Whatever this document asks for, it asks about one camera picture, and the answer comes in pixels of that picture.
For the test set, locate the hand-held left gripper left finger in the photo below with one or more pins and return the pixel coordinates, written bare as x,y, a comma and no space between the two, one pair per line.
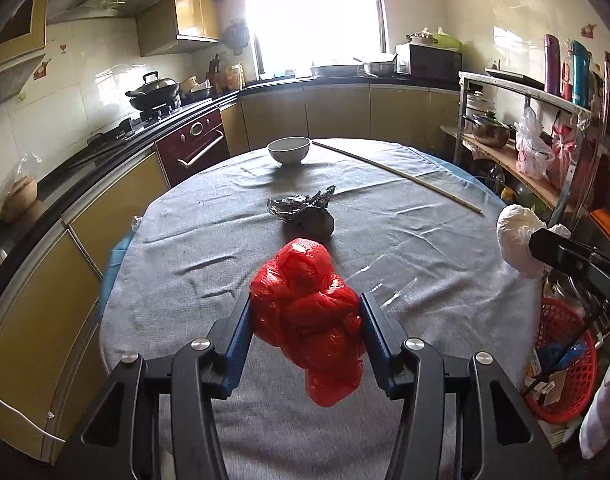
237,345

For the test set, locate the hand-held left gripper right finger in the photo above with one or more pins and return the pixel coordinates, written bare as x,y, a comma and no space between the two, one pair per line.
377,340

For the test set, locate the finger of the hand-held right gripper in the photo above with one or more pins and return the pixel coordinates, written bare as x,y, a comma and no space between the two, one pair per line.
575,257

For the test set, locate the white plastic bag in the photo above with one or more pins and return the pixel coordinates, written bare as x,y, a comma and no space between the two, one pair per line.
532,155
517,240

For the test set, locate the red plastic bag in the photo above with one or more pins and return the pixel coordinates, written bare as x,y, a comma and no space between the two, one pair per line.
310,320

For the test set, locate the red plastic basket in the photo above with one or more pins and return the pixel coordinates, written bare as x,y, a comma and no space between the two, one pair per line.
580,385

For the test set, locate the silver foil wrapper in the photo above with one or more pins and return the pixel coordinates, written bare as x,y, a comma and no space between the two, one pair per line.
290,206

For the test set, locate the person's right forearm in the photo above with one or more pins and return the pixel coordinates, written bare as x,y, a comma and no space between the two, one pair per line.
602,415

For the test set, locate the grey tablecloth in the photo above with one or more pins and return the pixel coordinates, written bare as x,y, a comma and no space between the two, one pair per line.
195,310

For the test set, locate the metal storage rack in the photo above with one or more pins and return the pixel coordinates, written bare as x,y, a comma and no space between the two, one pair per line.
535,185

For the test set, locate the pink hanging plastic bag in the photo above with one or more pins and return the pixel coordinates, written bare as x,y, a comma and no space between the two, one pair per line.
565,155

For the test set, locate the white hanging plastic bag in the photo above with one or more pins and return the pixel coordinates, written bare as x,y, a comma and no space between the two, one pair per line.
532,155

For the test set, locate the long thin wooden stick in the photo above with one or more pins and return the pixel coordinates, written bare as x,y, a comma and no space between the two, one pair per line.
472,205

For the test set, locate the steel pot with lid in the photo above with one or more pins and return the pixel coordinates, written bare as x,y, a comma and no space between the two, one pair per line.
490,132

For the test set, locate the red bottle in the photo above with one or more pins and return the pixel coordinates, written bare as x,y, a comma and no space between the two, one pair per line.
566,82

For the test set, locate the stack of white plates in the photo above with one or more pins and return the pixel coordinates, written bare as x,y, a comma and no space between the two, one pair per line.
480,107

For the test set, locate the teal thermos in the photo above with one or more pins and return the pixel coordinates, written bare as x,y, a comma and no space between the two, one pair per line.
580,75

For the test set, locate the black flat tray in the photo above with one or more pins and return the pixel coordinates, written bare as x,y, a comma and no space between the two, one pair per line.
515,80

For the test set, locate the purple thermos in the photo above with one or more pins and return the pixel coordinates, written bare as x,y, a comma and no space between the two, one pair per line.
552,65

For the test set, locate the white ceramic bowl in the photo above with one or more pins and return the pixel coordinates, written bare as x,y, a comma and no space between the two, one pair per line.
289,152

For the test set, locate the dark red oven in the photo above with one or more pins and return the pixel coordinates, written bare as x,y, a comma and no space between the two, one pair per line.
195,145

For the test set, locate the yellow base cabinet run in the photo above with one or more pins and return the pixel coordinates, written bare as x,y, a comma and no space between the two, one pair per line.
30,335

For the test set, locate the black microwave oven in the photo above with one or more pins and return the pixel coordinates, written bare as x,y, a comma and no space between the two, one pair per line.
430,62

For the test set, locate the black gas stove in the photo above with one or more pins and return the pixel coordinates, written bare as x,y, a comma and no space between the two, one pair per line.
155,116

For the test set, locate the green bag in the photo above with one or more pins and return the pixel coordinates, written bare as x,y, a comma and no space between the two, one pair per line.
447,41

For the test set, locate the small black pan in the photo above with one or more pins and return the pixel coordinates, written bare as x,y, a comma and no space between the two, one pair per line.
200,93

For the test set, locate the black wok with lid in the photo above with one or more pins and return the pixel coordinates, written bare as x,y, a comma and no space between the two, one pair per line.
155,91

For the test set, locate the yellow oil bottle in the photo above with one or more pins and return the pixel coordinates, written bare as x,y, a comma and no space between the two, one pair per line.
235,77

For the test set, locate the white flowered plate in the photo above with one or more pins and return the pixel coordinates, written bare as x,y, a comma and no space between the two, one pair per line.
422,37

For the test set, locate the knife block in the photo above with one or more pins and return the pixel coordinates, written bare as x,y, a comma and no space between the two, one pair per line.
213,75

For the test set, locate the round metal basin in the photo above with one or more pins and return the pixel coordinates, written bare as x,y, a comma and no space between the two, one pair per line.
335,71

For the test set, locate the window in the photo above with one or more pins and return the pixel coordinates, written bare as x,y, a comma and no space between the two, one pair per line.
315,15

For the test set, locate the dark wall fan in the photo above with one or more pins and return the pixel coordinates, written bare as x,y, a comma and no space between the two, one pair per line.
236,36

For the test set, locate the red wall sticker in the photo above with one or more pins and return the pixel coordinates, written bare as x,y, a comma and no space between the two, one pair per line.
42,69

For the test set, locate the yellow framed wall cabinet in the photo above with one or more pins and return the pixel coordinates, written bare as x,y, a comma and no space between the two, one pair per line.
15,25

